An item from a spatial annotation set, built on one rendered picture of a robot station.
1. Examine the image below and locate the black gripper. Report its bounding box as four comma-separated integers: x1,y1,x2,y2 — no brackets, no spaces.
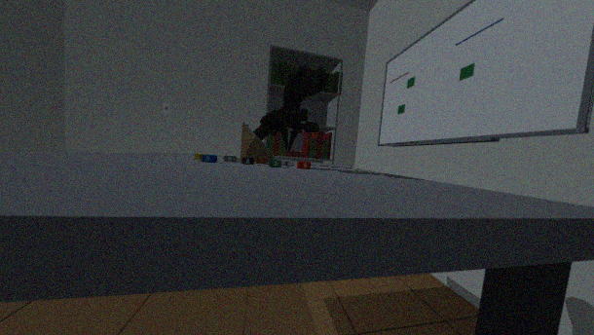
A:
261,101,319,151

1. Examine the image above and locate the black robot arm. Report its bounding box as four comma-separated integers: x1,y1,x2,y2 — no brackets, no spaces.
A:
254,67,328,141

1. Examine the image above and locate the blue block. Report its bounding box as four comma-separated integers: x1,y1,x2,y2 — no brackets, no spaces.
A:
202,155,217,163

